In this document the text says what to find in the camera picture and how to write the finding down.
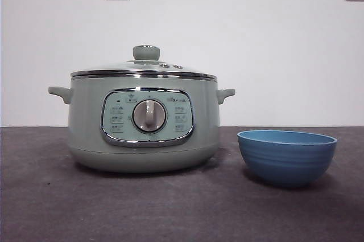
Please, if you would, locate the glass lid with green knob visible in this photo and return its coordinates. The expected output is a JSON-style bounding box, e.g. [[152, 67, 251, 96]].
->
[[70, 44, 220, 79]]

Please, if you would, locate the green electric steamer pot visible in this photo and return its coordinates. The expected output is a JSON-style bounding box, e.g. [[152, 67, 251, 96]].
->
[[47, 75, 236, 173]]

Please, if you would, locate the blue ribbed bowl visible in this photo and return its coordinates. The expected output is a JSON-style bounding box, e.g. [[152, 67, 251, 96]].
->
[[237, 130, 338, 188]]

